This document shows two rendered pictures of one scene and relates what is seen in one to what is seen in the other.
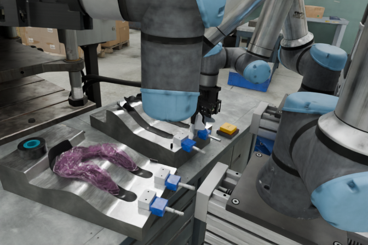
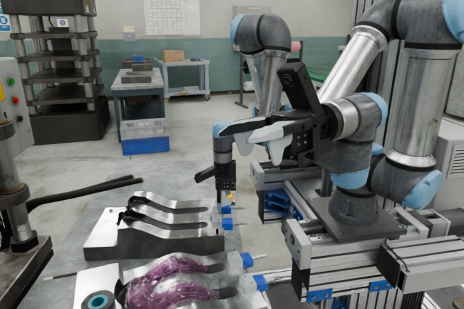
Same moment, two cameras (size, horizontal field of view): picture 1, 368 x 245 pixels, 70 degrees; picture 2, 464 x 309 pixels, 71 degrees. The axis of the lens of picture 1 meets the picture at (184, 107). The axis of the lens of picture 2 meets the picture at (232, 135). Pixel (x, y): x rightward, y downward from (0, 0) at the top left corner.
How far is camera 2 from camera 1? 0.62 m
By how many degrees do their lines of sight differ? 36
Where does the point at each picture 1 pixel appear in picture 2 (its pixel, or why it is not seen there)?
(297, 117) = not seen: hidden behind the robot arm
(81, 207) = not seen: outside the picture
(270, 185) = (348, 213)
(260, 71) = not seen: hidden behind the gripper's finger
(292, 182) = (365, 203)
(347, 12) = (203, 52)
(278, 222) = (369, 232)
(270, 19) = (275, 96)
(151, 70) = (360, 160)
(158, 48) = (365, 147)
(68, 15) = (329, 143)
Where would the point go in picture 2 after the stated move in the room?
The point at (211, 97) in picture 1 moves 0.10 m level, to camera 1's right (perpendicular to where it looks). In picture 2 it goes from (231, 172) to (250, 165)
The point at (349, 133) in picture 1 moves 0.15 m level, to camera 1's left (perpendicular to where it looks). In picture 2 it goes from (414, 159) to (383, 176)
